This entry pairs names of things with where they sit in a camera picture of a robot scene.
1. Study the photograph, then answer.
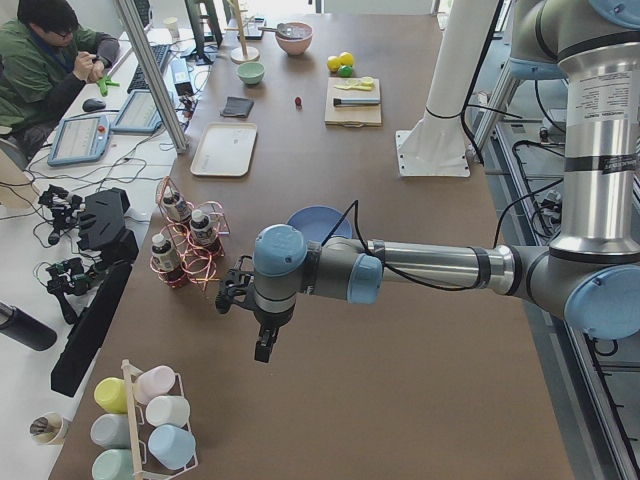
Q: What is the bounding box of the dark drink bottle middle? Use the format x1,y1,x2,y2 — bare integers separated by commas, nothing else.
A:
190,209,221,255

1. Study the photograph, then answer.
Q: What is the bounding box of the mint green bowl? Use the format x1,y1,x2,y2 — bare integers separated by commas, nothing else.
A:
236,61,265,86

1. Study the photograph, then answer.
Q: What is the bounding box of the black monitor bar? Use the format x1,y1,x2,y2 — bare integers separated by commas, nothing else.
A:
50,261,132,397

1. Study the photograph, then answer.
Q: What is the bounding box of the teach pendant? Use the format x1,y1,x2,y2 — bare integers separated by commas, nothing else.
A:
47,115,110,167
111,89,162,135

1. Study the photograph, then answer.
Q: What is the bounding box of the green lime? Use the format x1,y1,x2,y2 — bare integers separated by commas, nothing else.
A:
337,65,353,78

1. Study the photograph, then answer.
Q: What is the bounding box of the black keyboard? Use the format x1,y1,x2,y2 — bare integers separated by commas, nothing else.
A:
126,43,173,95

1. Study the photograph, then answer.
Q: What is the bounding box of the teach pendant near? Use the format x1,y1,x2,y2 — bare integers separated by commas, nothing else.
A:
47,115,110,167

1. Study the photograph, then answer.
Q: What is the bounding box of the copper wire bottle rack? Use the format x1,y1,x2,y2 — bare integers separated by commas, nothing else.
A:
149,177,230,290

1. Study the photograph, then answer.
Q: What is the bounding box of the paper cup with utensils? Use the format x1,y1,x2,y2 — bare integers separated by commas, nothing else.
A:
29,412,71,445

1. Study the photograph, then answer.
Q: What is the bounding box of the wooden cup tree stand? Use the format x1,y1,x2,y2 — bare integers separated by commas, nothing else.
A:
225,0,260,65

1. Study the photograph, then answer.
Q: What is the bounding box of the dark drink bottle front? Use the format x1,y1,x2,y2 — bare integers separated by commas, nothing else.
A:
151,233,185,287

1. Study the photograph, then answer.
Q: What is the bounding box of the dark drink bottle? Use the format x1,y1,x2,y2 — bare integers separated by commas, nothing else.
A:
151,233,185,287
161,189,191,224
190,209,221,255

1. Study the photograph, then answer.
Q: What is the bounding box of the aluminium frame post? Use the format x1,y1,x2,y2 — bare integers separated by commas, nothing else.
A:
114,0,188,154

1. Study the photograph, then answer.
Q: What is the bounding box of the black computer mouse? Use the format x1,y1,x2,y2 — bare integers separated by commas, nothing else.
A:
82,98,106,113

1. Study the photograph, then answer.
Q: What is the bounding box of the cream rectangular tray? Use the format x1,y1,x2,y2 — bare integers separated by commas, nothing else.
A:
190,122,257,177

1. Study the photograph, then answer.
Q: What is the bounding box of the teach pendant far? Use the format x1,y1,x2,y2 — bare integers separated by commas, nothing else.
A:
111,89,162,135

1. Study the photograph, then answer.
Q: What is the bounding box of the pink cup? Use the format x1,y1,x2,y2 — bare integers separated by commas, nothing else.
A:
133,365,176,405

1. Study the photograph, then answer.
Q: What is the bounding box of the pink bowl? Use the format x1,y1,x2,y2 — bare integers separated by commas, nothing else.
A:
275,22,313,56

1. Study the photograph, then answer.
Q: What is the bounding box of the yellow lemon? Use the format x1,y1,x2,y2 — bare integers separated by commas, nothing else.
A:
326,56,342,73
338,51,355,67

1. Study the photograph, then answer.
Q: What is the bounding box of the person in green jacket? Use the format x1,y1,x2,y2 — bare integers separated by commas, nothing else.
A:
1,1,120,157

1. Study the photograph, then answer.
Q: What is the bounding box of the knife with black handle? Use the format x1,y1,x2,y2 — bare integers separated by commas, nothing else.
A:
332,97,381,107

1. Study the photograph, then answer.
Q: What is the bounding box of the blue round plate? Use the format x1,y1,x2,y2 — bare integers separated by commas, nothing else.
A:
286,205,343,242

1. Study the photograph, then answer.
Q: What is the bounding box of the white paper cup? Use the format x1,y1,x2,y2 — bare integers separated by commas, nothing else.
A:
163,17,180,42

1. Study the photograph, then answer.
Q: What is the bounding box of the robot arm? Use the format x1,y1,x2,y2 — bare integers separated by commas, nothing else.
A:
247,1,639,362

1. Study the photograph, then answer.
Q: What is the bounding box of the grey folded cloth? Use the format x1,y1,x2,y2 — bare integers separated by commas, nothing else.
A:
220,96,254,118

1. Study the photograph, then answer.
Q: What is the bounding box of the yellow cup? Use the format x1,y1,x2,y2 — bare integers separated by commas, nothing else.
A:
94,377,127,414

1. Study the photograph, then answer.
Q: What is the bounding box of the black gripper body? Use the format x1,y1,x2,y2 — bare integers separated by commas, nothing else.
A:
254,309,288,330

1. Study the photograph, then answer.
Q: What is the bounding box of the wooden cutting board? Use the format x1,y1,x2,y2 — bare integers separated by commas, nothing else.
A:
324,76,382,127

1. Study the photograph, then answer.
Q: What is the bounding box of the white cup rack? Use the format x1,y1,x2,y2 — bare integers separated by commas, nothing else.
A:
121,359,200,480

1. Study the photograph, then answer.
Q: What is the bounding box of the black flask bottle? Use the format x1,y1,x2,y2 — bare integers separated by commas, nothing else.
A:
1,303,57,351

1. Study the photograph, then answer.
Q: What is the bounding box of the dark drink bottle back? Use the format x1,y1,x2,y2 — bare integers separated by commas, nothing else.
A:
161,189,191,224

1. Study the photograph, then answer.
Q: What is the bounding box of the mint cup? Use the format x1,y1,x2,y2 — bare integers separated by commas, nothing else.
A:
91,449,134,480

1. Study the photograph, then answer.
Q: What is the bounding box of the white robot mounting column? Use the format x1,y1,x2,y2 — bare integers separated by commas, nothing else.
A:
396,0,502,177

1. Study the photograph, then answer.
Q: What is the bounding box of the blue cup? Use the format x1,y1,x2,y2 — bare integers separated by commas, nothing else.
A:
148,424,196,470

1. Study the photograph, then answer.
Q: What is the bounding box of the grey cup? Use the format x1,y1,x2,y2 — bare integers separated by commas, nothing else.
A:
90,413,130,449

